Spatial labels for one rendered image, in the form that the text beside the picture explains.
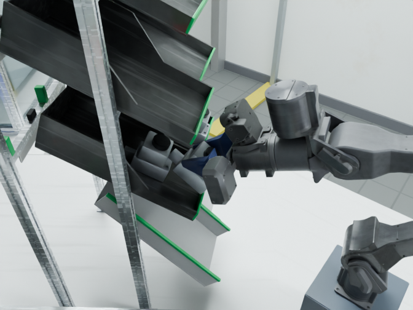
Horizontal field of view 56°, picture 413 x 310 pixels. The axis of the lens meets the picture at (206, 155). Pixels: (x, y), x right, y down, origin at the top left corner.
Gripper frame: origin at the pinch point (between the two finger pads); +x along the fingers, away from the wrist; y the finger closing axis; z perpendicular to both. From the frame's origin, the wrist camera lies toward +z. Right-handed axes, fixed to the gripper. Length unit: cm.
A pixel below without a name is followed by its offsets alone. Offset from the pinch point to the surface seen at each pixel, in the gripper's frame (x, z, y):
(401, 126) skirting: -29, -121, -227
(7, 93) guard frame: 86, 5, -35
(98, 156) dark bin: 13.1, 5.9, 8.9
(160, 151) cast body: 6.7, 2.5, 2.5
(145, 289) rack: 17.8, -25.5, 8.4
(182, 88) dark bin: 2.7, 10.3, -3.8
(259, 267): 4.1, -42.1, -14.5
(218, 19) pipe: 104, -28, -261
